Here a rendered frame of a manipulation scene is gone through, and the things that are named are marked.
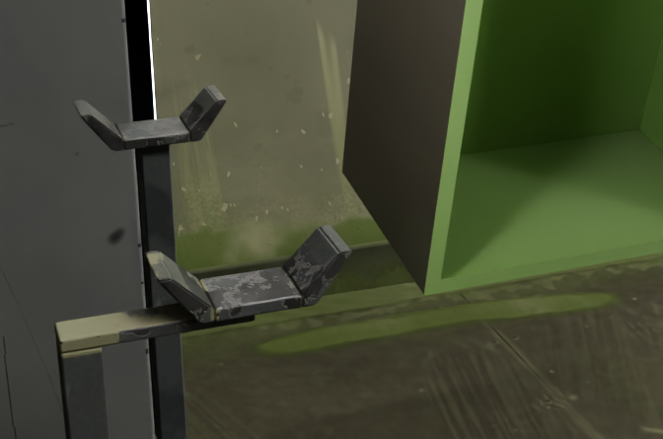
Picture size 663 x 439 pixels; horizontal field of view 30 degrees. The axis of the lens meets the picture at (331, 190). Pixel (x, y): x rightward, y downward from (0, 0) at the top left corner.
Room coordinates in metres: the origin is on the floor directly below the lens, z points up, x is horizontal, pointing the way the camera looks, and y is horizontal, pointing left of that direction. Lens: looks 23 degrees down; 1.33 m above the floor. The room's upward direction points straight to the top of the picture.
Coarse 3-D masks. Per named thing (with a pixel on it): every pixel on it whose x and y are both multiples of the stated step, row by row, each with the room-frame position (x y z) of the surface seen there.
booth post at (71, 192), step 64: (0, 0) 0.97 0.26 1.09; (64, 0) 0.98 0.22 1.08; (0, 64) 0.96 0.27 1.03; (64, 64) 0.98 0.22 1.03; (128, 64) 1.00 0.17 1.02; (0, 128) 0.96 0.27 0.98; (64, 128) 0.98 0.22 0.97; (0, 192) 0.96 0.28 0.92; (64, 192) 0.98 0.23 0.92; (128, 192) 1.00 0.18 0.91; (0, 256) 0.96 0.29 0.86; (64, 256) 0.98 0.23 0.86; (128, 256) 0.99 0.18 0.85; (0, 320) 0.96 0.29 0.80; (64, 320) 0.97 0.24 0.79; (0, 384) 0.95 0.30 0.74; (128, 384) 0.99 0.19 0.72
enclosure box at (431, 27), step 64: (384, 0) 1.81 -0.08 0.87; (448, 0) 1.61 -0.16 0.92; (512, 0) 2.01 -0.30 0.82; (576, 0) 2.06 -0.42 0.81; (640, 0) 2.11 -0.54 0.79; (384, 64) 1.80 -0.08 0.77; (448, 64) 1.60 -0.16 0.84; (512, 64) 2.04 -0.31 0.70; (576, 64) 2.09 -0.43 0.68; (640, 64) 2.14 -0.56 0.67; (384, 128) 1.80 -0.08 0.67; (448, 128) 1.60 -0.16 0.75; (512, 128) 2.08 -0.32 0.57; (576, 128) 2.13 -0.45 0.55; (640, 128) 2.18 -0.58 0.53; (384, 192) 1.80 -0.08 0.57; (448, 192) 1.62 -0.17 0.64; (512, 192) 1.94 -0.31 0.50; (576, 192) 1.95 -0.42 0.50; (640, 192) 1.97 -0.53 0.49; (448, 256) 1.75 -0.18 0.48; (512, 256) 1.76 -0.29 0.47; (576, 256) 1.74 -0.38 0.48
